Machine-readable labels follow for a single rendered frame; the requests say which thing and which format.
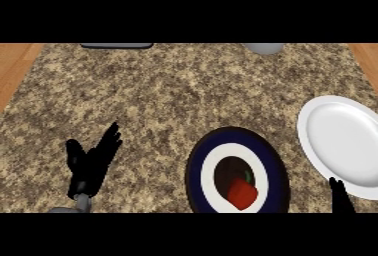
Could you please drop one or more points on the navy and white plate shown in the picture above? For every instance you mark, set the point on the navy and white plate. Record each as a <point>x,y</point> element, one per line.
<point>236,200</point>

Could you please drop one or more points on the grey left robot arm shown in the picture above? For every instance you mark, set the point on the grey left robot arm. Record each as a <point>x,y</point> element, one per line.
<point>78,204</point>

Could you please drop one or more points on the red bell pepper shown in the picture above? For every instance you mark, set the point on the red bell pepper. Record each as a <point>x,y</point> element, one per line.
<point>242,194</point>

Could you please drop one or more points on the dark grey flat appliance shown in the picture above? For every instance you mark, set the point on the dark grey flat appliance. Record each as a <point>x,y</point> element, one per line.
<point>116,45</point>

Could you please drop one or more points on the grey round container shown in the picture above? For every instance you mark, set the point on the grey round container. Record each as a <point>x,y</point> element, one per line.
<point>262,47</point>

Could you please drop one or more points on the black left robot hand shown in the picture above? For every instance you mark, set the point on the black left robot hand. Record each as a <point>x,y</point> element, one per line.
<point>93,160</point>

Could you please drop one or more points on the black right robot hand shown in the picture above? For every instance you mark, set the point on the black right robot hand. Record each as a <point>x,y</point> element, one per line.
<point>339,200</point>

